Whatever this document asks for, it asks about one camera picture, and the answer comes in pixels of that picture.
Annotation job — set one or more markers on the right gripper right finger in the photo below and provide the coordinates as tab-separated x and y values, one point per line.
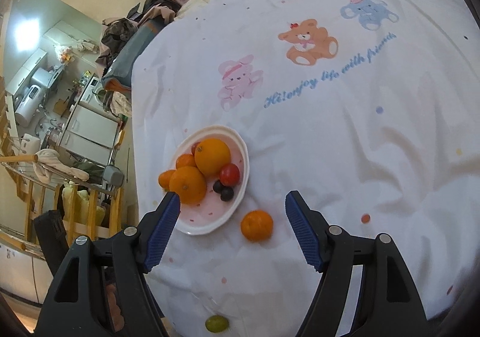
388	303

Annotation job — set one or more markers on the small mandarin orange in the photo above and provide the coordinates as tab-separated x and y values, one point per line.
185	160

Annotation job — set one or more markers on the wooden rack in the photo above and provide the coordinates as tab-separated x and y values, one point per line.
85	209

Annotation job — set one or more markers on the white cartoon bedsheet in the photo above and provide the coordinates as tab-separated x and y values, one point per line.
369	108

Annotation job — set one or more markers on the white washing machine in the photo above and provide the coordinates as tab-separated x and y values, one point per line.
93	95

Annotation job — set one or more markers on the white kitchen cabinets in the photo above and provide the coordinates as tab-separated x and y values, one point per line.
90	135

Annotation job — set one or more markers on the red cherry tomato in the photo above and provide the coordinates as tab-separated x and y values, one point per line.
229	175
194	148

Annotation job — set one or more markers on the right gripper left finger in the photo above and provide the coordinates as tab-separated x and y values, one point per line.
76	302

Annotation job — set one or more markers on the green lime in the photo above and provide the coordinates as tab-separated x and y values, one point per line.
217	324

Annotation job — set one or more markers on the white water heater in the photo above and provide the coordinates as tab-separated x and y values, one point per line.
28	106

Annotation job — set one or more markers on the large orange with stem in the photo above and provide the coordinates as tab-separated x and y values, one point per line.
211	155

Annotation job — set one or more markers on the pile of clothes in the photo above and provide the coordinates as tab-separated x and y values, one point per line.
117	31

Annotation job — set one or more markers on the pink strawberry pattern plate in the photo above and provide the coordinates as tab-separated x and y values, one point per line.
211	213

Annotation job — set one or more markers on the person's left hand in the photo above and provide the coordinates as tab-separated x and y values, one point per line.
118	320

